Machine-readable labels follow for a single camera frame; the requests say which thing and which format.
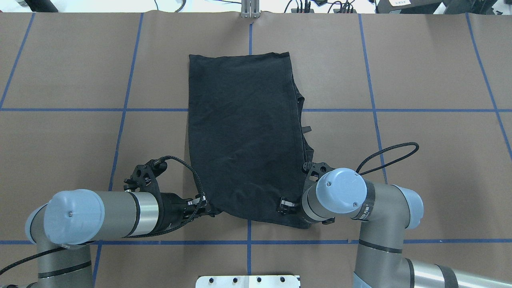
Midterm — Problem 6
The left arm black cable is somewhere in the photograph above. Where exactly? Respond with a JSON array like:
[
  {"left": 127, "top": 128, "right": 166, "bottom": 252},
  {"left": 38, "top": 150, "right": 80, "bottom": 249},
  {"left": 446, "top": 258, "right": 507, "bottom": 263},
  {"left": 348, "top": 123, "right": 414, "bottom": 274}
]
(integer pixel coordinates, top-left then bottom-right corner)
[{"left": 0, "top": 156, "right": 208, "bottom": 276}]

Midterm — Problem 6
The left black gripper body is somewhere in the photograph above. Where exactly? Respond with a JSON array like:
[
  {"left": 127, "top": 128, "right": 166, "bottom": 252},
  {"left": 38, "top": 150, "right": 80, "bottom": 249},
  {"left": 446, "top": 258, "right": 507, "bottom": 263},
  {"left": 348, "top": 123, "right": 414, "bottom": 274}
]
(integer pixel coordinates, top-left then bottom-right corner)
[{"left": 158, "top": 193, "right": 219, "bottom": 235}]

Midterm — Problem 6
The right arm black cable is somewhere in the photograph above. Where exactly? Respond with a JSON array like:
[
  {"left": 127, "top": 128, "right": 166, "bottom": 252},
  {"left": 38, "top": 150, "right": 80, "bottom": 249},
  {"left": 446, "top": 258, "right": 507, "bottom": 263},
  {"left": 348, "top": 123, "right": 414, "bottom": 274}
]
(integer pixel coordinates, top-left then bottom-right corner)
[{"left": 355, "top": 142, "right": 420, "bottom": 176}]

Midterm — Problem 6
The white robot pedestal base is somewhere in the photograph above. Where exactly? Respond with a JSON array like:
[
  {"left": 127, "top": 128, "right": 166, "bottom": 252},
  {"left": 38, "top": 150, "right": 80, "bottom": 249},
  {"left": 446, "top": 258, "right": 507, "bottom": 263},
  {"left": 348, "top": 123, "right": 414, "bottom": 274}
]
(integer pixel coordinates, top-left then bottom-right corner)
[{"left": 195, "top": 275, "right": 301, "bottom": 288}]

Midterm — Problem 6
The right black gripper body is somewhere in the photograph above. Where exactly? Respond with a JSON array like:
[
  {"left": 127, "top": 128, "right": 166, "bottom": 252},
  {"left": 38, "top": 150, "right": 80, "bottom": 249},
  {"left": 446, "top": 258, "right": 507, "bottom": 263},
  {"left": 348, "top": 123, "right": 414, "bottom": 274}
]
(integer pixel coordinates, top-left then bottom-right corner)
[{"left": 276, "top": 196, "right": 335, "bottom": 226}]

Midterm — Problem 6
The black graphic t-shirt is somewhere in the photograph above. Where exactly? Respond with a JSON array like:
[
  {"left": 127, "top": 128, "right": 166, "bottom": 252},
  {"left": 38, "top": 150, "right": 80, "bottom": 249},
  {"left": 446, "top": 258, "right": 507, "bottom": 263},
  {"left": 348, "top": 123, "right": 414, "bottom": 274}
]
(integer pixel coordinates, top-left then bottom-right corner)
[{"left": 187, "top": 52, "right": 314, "bottom": 229}]

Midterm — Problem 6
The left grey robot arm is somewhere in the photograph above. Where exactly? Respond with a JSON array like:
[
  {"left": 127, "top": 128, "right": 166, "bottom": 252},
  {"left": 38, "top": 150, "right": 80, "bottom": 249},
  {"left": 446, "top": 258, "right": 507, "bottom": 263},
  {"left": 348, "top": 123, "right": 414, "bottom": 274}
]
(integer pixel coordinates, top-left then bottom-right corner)
[{"left": 25, "top": 189, "right": 212, "bottom": 288}]

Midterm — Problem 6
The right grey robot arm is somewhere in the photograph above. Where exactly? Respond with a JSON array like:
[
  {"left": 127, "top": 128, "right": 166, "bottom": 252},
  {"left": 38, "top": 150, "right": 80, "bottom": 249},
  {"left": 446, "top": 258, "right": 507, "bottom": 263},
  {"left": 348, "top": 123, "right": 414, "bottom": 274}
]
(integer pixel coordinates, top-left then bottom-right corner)
[{"left": 276, "top": 163, "right": 511, "bottom": 288}]

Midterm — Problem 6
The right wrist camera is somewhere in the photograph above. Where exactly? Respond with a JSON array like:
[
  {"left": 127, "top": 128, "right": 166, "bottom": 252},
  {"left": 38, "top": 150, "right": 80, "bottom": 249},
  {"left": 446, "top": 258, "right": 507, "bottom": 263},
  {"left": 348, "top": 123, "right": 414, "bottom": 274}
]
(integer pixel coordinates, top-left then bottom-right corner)
[{"left": 302, "top": 162, "right": 335, "bottom": 179}]

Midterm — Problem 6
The aluminium frame post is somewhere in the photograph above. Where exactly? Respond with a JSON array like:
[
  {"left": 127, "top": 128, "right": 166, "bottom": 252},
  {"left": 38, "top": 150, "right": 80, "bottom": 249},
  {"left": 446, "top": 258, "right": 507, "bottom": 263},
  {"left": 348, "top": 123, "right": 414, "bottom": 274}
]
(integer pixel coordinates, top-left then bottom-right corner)
[{"left": 240, "top": 0, "right": 261, "bottom": 19}]

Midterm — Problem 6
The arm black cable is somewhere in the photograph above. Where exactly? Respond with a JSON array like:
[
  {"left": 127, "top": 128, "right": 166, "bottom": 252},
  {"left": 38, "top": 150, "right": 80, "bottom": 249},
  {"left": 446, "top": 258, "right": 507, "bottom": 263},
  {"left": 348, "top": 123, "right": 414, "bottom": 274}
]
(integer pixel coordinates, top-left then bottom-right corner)
[
  {"left": 355, "top": 142, "right": 420, "bottom": 176},
  {"left": 0, "top": 156, "right": 208, "bottom": 276}
]

